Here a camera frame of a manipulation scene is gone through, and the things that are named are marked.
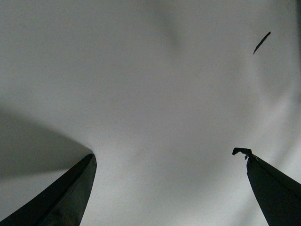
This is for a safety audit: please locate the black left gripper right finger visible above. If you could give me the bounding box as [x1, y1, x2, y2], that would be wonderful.
[232, 147, 301, 226]

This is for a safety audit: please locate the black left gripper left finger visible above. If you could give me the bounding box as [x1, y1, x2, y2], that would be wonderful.
[0, 154, 97, 226]

